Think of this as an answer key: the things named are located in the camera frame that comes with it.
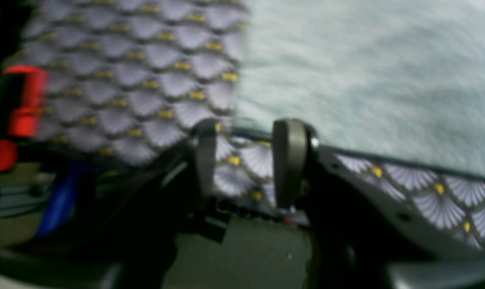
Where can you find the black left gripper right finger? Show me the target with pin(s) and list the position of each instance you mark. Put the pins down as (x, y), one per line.
(294, 144)

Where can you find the patterned fan-print tablecloth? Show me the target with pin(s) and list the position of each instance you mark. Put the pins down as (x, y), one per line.
(129, 78)

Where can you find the light grey T-shirt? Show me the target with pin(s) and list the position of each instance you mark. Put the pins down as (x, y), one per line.
(397, 78)

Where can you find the red table clamp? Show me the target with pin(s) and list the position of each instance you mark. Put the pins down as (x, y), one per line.
(22, 92)

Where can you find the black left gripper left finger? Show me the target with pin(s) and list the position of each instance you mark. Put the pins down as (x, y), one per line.
(202, 150)

